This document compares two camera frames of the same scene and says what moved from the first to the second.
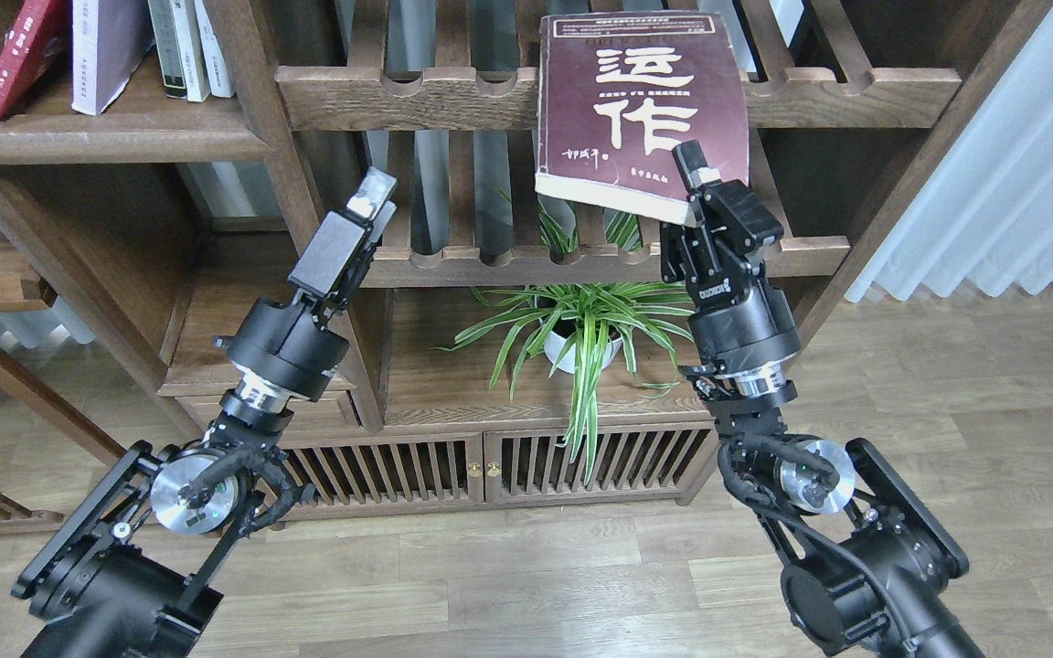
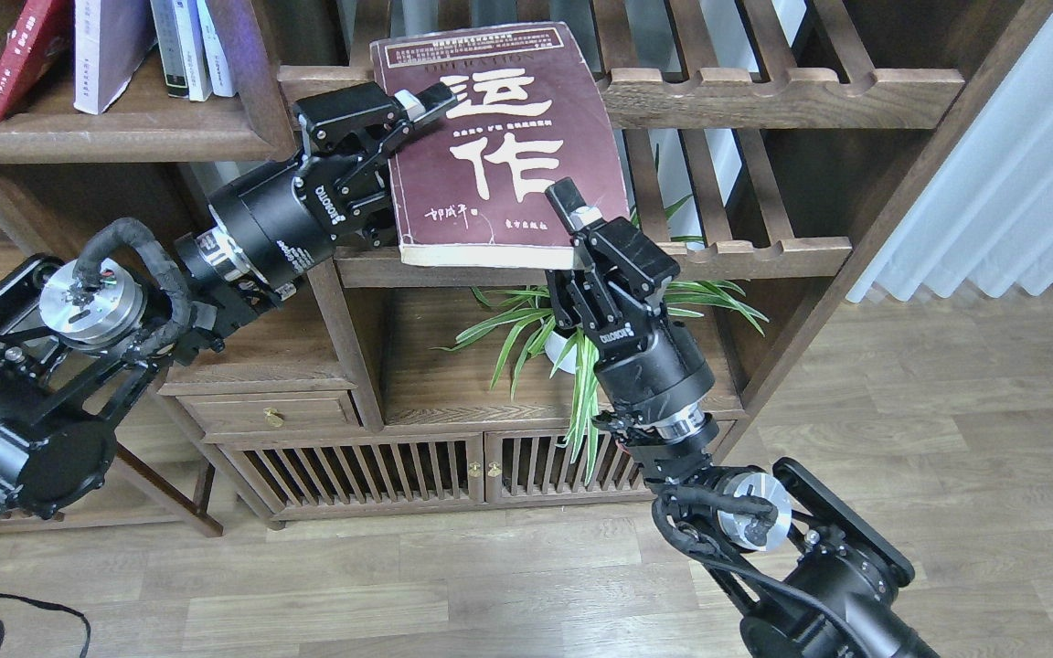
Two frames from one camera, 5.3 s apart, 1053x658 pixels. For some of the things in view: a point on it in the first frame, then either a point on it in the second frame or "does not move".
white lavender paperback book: [110, 38] does not move
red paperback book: [38, 31] does not move
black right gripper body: [741, 321] → [648, 367]
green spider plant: [585, 328] does not move
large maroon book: [617, 92] → [468, 184]
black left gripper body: [285, 346] → [280, 220]
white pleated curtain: [1024, 197] does not move
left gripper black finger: [343, 246] → [418, 105]
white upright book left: [181, 49] does not move
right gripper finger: [741, 224] → [569, 206]
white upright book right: [221, 80] does not move
